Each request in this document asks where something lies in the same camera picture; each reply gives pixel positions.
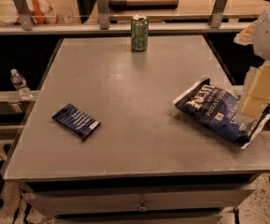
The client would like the grey metal bracket middle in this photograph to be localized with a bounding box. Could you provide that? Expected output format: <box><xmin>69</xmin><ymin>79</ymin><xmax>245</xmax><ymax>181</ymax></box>
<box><xmin>96</xmin><ymin>0</ymin><xmax>109</xmax><ymax>30</ymax></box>

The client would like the blue kettle chips bag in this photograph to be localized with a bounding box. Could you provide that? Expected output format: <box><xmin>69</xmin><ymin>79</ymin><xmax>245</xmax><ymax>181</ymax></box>
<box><xmin>173</xmin><ymin>77</ymin><xmax>270</xmax><ymax>149</ymax></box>

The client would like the green soda can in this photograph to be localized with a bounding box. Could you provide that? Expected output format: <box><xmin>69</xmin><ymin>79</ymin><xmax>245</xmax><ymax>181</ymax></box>
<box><xmin>131</xmin><ymin>15</ymin><xmax>149</xmax><ymax>51</ymax></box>

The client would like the grey metal bracket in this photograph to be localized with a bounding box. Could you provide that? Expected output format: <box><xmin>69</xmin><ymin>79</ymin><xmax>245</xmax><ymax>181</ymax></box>
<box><xmin>96</xmin><ymin>0</ymin><xmax>109</xmax><ymax>30</ymax></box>
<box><xmin>209</xmin><ymin>0</ymin><xmax>228</xmax><ymax>28</ymax></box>
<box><xmin>13</xmin><ymin>0</ymin><xmax>34</xmax><ymax>31</ymax></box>

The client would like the grey metal bracket left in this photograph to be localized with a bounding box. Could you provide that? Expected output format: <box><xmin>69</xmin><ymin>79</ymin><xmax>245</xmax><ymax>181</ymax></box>
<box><xmin>13</xmin><ymin>0</ymin><xmax>34</xmax><ymax>31</ymax></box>

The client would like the grey table drawer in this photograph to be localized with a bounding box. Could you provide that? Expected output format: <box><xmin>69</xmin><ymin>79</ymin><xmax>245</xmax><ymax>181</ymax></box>
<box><xmin>26</xmin><ymin>184</ymin><xmax>255</xmax><ymax>216</ymax></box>

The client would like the white orange plastic bag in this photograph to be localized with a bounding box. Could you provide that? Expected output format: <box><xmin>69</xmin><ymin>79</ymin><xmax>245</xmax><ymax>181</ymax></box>
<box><xmin>0</xmin><ymin>0</ymin><xmax>58</xmax><ymax>26</ymax></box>

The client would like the grey metal bracket right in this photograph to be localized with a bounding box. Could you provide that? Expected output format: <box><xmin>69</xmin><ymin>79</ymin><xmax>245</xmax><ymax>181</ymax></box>
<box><xmin>209</xmin><ymin>0</ymin><xmax>228</xmax><ymax>28</ymax></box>

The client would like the blue rxbar blueberry wrapper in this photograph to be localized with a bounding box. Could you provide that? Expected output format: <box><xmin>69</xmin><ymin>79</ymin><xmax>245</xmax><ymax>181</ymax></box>
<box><xmin>51</xmin><ymin>104</ymin><xmax>100</xmax><ymax>141</ymax></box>

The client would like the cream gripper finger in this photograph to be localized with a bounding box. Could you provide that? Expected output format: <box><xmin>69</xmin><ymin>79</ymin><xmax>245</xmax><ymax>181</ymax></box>
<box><xmin>238</xmin><ymin>61</ymin><xmax>270</xmax><ymax>118</ymax></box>
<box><xmin>234</xmin><ymin>22</ymin><xmax>256</xmax><ymax>46</ymax></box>

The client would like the clear plastic water bottle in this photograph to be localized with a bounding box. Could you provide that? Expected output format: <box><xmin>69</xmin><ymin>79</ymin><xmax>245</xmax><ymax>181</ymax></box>
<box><xmin>10</xmin><ymin>69</ymin><xmax>33</xmax><ymax>100</ymax></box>

